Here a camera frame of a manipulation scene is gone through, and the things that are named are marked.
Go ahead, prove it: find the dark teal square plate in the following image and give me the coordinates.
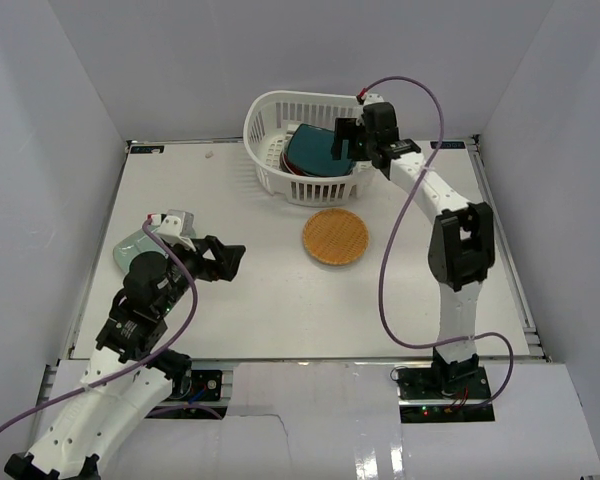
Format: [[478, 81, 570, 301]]
[[283, 124, 353, 178]]

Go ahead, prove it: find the red rimmed cream plate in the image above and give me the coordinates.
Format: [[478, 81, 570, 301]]
[[280, 151, 306, 176]]

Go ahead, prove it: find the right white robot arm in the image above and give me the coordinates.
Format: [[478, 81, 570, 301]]
[[331, 102, 495, 399]]

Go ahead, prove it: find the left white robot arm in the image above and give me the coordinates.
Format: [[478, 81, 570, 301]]
[[4, 236, 246, 479]]

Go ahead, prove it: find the white plastic dish bin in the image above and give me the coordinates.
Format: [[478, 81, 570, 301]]
[[243, 90, 374, 208]]

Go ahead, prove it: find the pale green rectangular plate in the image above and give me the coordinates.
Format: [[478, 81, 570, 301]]
[[113, 225, 171, 275]]

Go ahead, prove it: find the right blue table label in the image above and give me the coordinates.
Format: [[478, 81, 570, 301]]
[[430, 141, 466, 150]]

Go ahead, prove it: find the blue table label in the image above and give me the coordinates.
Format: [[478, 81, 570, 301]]
[[129, 145, 164, 155], [430, 141, 466, 150]]

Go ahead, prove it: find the woven bamboo round plate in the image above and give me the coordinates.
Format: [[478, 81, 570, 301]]
[[302, 208, 370, 267]]

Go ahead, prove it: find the left blue table label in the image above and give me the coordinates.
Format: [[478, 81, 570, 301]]
[[129, 145, 164, 155]]

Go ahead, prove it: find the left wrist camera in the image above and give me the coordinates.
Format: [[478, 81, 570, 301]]
[[148, 209, 195, 249]]

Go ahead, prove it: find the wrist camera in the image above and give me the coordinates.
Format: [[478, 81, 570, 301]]
[[148, 209, 195, 249], [356, 89, 384, 106]]

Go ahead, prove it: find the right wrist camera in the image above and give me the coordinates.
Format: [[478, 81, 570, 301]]
[[356, 89, 384, 106]]

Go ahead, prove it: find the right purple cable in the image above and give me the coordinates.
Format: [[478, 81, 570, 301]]
[[357, 75, 514, 409]]

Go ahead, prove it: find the purple cable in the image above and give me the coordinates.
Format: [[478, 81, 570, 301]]
[[357, 75, 514, 409], [0, 214, 199, 476]]

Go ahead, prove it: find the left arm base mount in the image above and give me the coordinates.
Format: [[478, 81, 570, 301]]
[[148, 370, 227, 420]]

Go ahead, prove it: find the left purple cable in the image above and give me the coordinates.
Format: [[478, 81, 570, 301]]
[[0, 214, 199, 476]]

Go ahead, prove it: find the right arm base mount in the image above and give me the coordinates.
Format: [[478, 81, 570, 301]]
[[390, 366, 495, 425]]

